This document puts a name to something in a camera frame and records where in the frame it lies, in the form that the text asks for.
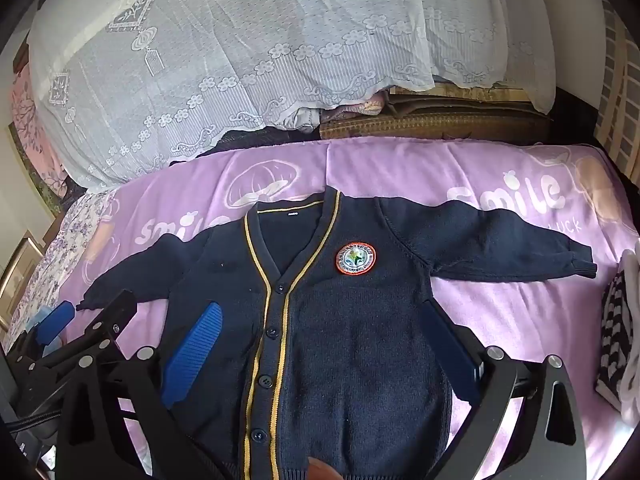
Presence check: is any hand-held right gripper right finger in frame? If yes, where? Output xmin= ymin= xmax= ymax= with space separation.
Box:
xmin=422 ymin=304 xmax=588 ymax=480

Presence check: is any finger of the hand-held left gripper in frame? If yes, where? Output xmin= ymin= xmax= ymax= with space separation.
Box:
xmin=10 ymin=300 xmax=77 ymax=361
xmin=47 ymin=290 xmax=138 ymax=368

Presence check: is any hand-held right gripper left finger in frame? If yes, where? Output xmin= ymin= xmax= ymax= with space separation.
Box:
xmin=54 ymin=302 xmax=224 ymax=480

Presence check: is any navy knit cardigan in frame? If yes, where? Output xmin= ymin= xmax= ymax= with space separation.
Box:
xmin=75 ymin=185 xmax=598 ymax=480

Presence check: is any person's right hand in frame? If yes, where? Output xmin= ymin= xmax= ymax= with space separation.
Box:
xmin=307 ymin=457 xmax=343 ymax=480

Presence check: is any purple floral sheet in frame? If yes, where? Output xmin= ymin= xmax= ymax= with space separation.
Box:
xmin=0 ymin=192 xmax=116 ymax=341

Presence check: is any purple printed blanket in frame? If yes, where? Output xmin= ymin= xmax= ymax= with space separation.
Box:
xmin=50 ymin=137 xmax=640 ymax=480

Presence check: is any black white striped cloth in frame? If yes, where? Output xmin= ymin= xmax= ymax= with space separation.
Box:
xmin=595 ymin=270 xmax=640 ymax=411

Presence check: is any pink floral cloth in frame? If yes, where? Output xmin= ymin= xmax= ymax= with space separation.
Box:
xmin=10 ymin=67 xmax=71 ymax=196

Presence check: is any brown woven mat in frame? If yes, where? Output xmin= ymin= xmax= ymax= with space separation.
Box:
xmin=320 ymin=85 xmax=551 ymax=141

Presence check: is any folded fabric pile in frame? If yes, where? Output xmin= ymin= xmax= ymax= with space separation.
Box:
xmin=280 ymin=92 xmax=386 ymax=133

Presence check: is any white lace cloth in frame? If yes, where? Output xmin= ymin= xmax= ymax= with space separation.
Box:
xmin=25 ymin=0 xmax=556 ymax=193

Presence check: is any checked beige curtain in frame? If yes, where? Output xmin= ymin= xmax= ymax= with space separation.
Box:
xmin=595 ymin=0 xmax=640 ymax=186

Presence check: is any wooden frame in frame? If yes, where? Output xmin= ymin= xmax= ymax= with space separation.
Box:
xmin=0 ymin=230 xmax=46 ymax=321

